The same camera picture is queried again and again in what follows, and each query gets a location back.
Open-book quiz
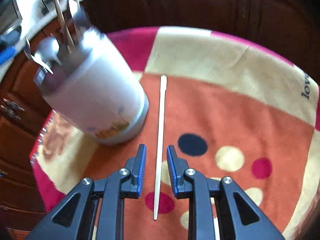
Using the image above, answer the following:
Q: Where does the patterned fleece blanket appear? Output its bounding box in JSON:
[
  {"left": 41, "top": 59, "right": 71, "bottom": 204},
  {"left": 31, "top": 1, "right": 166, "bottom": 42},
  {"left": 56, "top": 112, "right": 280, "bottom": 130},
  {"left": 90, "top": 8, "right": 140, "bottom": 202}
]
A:
[{"left": 30, "top": 27, "right": 319, "bottom": 239}]

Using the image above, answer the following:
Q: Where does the white steel utensil canister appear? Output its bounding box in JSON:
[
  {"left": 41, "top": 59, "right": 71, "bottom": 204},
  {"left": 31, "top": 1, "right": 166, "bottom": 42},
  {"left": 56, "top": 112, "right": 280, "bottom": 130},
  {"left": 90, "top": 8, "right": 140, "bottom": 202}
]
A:
[{"left": 34, "top": 27, "right": 149, "bottom": 145}]

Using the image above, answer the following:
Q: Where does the pale bamboo chopstick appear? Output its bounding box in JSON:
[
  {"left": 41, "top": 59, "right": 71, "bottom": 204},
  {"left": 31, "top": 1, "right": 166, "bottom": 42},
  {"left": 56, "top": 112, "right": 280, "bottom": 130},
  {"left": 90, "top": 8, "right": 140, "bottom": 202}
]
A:
[{"left": 153, "top": 75, "right": 167, "bottom": 220}]

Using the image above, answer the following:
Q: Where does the white ceramic spoon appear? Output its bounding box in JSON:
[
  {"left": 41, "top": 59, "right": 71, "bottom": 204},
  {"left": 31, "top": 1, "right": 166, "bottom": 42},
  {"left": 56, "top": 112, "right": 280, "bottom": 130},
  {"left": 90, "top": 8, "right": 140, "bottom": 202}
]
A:
[{"left": 34, "top": 36, "right": 62, "bottom": 66}]

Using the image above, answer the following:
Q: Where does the steel spoon purple sheen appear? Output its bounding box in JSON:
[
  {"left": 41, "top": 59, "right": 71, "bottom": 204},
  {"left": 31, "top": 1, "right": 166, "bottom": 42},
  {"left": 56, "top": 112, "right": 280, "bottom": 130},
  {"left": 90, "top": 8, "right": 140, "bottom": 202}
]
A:
[{"left": 23, "top": 37, "right": 53, "bottom": 74}]

